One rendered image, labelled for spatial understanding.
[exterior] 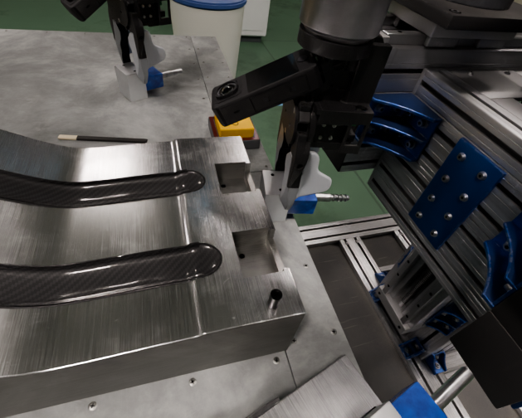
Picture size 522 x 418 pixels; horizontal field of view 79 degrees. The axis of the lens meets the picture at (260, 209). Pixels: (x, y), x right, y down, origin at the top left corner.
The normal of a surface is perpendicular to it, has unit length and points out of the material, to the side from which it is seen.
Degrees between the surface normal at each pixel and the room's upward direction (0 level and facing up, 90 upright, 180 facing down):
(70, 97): 0
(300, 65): 29
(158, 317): 3
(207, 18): 94
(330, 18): 90
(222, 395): 0
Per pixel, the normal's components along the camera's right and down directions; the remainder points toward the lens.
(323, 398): 0.12, -0.68
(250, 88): -0.37, -0.58
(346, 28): -0.10, 0.72
